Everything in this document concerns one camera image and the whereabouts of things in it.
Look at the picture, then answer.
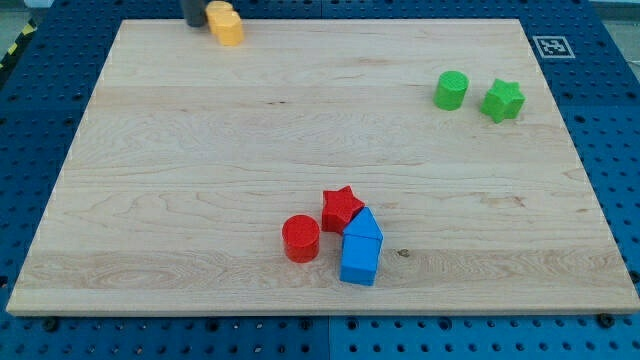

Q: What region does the yellow hexagon block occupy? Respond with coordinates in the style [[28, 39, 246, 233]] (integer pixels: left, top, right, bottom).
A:
[[214, 11, 244, 46]]

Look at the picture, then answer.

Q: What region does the red star block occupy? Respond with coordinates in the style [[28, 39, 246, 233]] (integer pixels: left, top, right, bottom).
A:
[[321, 185, 365, 234]]

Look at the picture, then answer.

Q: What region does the red cylinder block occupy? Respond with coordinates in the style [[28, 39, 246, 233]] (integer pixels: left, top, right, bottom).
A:
[[281, 214, 320, 263]]

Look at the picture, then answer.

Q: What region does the blue triangle block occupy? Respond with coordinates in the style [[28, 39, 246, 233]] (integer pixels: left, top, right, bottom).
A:
[[343, 207, 384, 242]]

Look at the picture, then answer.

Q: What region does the wooden board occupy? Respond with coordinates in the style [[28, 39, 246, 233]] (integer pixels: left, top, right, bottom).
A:
[[7, 19, 639, 317]]

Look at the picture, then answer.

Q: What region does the blue cube block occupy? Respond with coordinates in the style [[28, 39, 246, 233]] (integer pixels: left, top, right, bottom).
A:
[[340, 235, 382, 286]]

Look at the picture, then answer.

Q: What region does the green cylinder block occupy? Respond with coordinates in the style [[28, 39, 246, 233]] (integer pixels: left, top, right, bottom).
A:
[[433, 70, 469, 111]]

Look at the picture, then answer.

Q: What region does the green star block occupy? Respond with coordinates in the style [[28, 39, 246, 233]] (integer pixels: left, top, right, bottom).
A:
[[480, 78, 526, 123]]

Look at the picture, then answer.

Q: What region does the yellow cylinder block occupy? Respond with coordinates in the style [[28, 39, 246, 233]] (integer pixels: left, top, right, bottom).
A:
[[205, 0, 234, 34]]

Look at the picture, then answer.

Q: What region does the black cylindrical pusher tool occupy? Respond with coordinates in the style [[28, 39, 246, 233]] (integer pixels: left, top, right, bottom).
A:
[[179, 0, 207, 28]]

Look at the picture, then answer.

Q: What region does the white fiducial marker tag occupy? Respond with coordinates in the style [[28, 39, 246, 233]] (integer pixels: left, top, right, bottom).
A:
[[533, 35, 575, 59]]

